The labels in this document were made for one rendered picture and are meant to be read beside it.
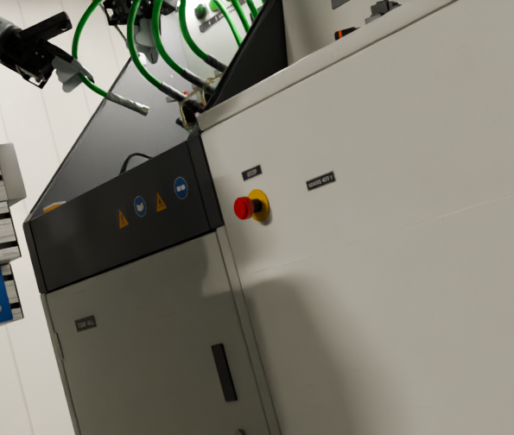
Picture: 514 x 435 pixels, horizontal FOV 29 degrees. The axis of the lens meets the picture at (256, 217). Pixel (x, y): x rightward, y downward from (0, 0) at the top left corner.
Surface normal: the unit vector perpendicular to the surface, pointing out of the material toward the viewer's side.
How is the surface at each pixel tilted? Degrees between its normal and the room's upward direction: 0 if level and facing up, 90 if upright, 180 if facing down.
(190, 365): 90
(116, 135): 90
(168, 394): 90
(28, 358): 90
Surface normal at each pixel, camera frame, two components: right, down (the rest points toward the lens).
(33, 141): 0.59, -0.22
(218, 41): -0.75, 0.15
